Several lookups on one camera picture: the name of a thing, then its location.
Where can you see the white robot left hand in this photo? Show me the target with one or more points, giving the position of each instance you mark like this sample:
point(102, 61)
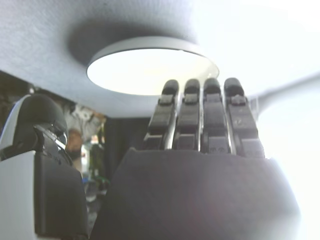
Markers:
point(187, 195)

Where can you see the white round plate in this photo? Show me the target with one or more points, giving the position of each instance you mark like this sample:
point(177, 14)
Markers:
point(140, 72)

